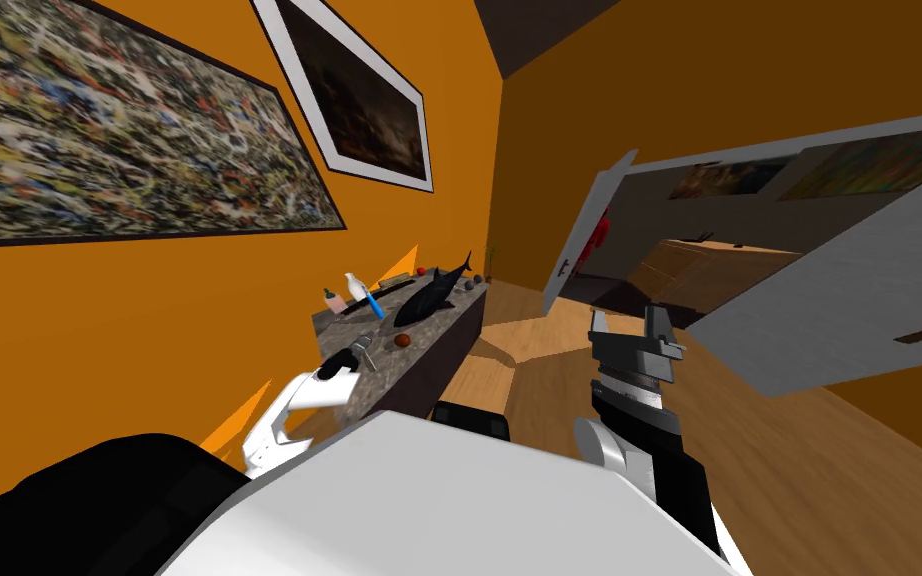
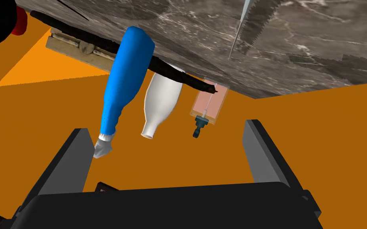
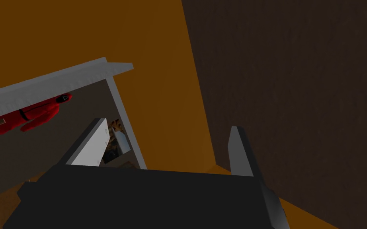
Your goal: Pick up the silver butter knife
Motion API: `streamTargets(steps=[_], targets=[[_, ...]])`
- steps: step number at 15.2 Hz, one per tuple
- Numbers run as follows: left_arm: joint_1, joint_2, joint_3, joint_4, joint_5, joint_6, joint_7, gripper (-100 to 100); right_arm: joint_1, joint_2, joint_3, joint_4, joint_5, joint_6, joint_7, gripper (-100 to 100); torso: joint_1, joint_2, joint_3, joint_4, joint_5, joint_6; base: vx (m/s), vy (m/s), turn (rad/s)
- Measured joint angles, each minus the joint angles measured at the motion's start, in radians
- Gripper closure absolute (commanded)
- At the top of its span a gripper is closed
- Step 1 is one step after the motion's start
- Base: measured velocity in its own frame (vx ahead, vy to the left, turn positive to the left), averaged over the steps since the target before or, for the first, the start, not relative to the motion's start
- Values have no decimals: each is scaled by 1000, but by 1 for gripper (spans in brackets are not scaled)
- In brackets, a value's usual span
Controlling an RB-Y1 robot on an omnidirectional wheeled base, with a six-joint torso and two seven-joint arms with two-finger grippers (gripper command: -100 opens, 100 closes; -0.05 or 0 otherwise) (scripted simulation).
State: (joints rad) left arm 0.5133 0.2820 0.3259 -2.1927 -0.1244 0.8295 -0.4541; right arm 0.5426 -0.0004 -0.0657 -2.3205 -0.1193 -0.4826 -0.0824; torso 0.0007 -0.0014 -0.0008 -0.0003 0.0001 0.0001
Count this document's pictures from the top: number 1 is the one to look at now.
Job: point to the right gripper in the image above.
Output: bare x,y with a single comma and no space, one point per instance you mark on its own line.
629,356

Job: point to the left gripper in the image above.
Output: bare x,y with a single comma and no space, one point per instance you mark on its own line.
364,352

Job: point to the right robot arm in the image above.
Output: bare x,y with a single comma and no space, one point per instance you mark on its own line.
653,448

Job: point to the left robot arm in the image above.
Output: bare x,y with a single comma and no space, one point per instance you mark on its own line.
93,512

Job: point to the stone-topped dark sideboard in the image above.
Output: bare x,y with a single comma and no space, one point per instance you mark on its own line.
421,352

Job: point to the wooden cabinet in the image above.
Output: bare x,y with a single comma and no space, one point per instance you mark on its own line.
709,276

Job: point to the red object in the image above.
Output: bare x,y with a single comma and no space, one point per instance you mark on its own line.
597,236

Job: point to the narrow grey door leaf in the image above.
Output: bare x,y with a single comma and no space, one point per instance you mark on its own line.
585,232

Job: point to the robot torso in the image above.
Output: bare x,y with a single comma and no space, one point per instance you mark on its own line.
429,504

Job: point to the large grey door leaf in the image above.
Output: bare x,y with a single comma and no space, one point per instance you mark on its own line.
845,296

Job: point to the large multicolour abstract painting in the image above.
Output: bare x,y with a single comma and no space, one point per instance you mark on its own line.
109,128

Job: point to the dark brownish wall picture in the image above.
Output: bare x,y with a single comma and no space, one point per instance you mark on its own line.
729,178

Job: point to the dark picture with white frame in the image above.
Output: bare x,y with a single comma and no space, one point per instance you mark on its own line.
357,100

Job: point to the green and yellow wall picture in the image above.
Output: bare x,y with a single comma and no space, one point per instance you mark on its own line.
885,164

